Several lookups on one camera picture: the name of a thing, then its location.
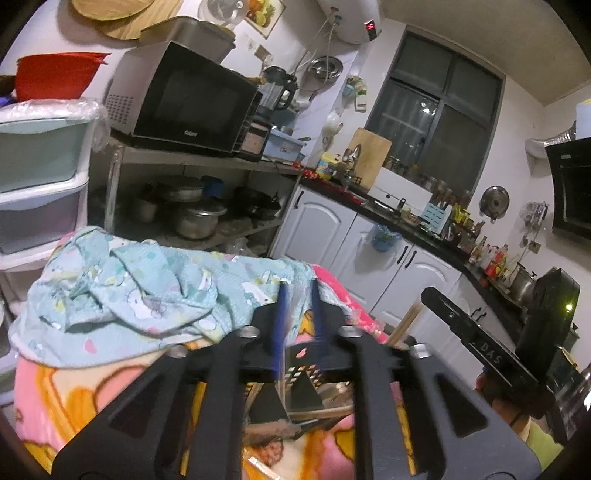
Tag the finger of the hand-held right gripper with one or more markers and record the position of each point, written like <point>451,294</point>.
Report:
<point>445,311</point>

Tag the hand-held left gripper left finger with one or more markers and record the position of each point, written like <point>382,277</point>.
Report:
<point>280,332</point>

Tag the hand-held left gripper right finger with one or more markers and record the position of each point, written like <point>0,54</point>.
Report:
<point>318,327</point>

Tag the wooden chopstick pair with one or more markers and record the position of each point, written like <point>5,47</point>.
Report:
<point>401,325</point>

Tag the dark green plastic utensil basket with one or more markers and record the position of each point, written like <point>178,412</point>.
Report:
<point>304,392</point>

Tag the hanging kitchen utensils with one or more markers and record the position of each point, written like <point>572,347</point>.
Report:
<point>535,224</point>

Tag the person's right hand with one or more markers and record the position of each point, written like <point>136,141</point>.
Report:
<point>501,399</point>

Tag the steel stockpot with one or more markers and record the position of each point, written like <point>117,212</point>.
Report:
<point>524,284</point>

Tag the group of sauce bottles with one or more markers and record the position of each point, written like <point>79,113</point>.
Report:
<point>489,258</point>

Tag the white kitchen cabinets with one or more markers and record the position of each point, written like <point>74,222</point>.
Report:
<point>323,240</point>

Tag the light blue knife block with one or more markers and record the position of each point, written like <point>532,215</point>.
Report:
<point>436,218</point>

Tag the blue plastic bag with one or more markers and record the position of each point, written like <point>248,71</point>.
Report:
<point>384,239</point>

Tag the hanging pot lid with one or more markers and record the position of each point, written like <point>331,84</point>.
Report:
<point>494,202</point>

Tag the black range hood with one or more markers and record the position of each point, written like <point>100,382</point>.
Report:
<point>572,189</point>

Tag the row of spice jars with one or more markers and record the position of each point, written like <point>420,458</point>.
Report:
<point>429,182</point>

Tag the black wok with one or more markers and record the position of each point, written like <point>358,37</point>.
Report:
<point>258,203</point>

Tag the steel cooking pot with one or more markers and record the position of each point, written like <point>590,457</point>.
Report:
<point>198,224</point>

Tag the light blue printed cloth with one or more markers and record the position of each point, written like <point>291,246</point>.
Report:
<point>138,295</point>

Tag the yellow plastic container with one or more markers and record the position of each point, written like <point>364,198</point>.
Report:
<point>327,168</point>

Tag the blue plastic container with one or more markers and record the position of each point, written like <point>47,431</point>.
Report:
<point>213,185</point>

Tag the wooden cutting board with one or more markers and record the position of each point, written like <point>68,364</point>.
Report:
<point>371,159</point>

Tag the lidded metal pot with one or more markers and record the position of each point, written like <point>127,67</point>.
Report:
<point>182,191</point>

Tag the metal faucet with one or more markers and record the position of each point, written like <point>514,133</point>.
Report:
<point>353,159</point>

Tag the metal kitchen shelf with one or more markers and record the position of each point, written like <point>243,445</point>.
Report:
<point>194,161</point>

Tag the dark framed window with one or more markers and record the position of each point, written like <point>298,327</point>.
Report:
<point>429,115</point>

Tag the pink printed blanket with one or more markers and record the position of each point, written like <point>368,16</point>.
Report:
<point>74,397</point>

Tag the black microwave oven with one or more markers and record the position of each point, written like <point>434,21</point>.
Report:
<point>184,101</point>

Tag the hanging metal bowl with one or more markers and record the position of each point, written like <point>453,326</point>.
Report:
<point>325,68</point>

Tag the plastic drawer unit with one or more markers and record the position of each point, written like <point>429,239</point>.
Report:
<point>37,184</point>

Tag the white water heater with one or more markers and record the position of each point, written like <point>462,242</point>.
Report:
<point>351,18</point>

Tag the fruit picture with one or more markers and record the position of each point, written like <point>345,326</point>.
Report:
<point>262,17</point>

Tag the rectangular wooden board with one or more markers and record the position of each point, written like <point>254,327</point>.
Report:
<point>152,23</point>

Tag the red plastic basin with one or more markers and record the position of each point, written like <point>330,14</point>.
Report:
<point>55,76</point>

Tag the round bamboo board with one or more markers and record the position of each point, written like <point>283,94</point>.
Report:
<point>111,7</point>

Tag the silver exhaust duct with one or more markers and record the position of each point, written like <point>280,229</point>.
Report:
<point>545,147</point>

